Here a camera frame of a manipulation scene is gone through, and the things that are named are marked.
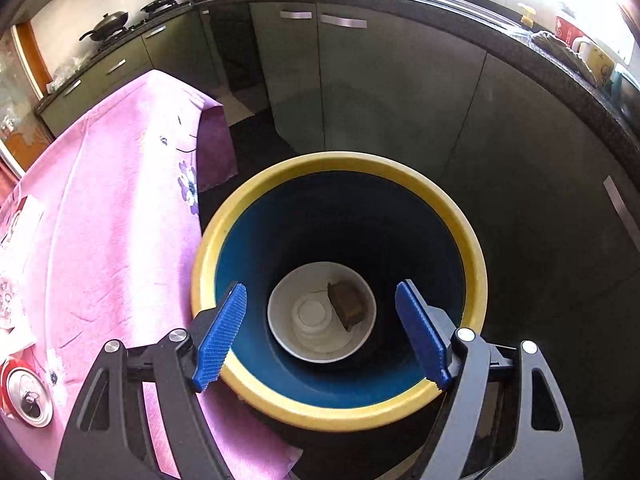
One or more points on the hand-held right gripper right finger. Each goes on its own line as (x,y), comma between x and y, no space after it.
(422,335)

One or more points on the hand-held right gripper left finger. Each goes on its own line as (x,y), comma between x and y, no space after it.
(222,335)

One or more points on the blue bin with yellow rim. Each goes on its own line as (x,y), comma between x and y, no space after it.
(250,240)

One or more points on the red drink can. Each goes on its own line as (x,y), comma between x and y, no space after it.
(27,400)

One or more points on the white red milk carton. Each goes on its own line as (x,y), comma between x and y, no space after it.
(27,220)

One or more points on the brown sponge block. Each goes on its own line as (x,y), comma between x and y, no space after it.
(347,305)

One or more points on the white paper bowl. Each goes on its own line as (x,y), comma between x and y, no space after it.
(310,350)

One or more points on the pink floral tablecloth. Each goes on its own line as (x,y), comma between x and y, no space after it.
(115,210)

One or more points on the crumpled clear wrapper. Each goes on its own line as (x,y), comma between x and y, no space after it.
(15,310)

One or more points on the grey kitchen cabinet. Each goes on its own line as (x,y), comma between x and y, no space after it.
(400,85)

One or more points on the white yellow mug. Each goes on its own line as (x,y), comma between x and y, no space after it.
(597,60)

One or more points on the black wok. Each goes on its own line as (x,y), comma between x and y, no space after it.
(107,22)

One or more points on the red white box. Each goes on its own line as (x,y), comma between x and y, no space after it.
(570,32)

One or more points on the black frying pan with lid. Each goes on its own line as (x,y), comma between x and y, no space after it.
(160,2)

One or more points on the orange wooden door frame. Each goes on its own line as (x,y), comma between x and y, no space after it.
(30,55)

